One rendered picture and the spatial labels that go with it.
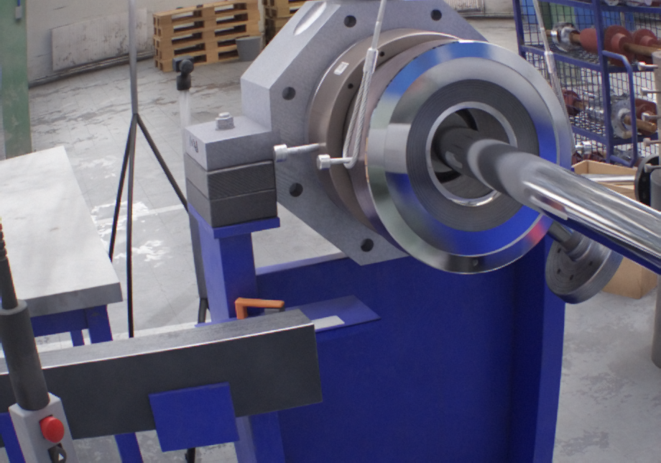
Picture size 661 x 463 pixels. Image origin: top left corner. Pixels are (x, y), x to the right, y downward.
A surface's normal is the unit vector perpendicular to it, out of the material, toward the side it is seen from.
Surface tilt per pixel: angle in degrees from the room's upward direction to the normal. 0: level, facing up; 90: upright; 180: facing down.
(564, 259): 49
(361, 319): 0
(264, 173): 90
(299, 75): 90
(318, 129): 81
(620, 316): 0
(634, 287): 90
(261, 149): 90
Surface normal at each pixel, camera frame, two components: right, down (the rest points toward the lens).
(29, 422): 0.81, 0.11
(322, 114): -0.91, -0.13
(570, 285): -0.78, -0.51
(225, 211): 0.36, 0.25
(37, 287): -0.07, -0.95
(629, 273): -0.69, 0.26
